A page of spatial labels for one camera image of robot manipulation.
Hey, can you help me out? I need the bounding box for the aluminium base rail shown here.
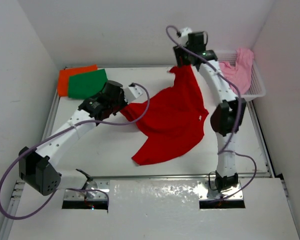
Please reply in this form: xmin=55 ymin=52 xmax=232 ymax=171
xmin=12 ymin=172 xmax=246 ymax=201

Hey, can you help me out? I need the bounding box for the green t shirt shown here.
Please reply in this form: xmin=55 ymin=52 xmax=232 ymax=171
xmin=67 ymin=69 xmax=108 ymax=100

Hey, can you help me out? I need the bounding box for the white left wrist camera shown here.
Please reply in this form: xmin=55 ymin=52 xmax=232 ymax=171
xmin=123 ymin=83 xmax=143 ymax=104

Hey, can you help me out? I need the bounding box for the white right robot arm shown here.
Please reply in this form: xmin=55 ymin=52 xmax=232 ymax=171
xmin=173 ymin=27 xmax=246 ymax=192

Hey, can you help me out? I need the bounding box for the pink t shirt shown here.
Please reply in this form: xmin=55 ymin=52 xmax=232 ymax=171
xmin=219 ymin=48 xmax=254 ymax=95

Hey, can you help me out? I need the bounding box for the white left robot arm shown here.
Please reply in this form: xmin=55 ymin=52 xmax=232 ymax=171
xmin=18 ymin=80 xmax=129 ymax=196

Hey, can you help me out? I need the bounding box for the orange t shirt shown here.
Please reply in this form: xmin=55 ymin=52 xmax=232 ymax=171
xmin=57 ymin=64 xmax=98 ymax=97

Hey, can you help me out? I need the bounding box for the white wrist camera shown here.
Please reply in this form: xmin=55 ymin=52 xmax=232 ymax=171
xmin=123 ymin=83 xmax=143 ymax=104
xmin=176 ymin=27 xmax=193 ymax=39

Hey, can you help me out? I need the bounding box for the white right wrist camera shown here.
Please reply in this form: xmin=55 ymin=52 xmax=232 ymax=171
xmin=176 ymin=27 xmax=193 ymax=39

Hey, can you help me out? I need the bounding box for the red t shirt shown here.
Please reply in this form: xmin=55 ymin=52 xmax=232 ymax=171
xmin=121 ymin=65 xmax=209 ymax=166

